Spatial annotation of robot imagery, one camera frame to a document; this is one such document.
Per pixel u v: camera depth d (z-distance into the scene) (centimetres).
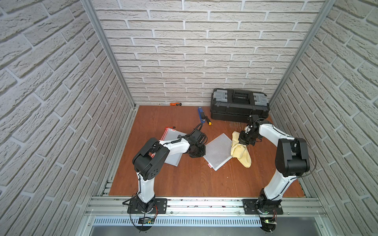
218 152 95
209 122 107
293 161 49
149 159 50
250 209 73
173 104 122
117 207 74
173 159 90
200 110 113
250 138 82
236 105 98
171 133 101
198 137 76
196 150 79
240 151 89
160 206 73
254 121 79
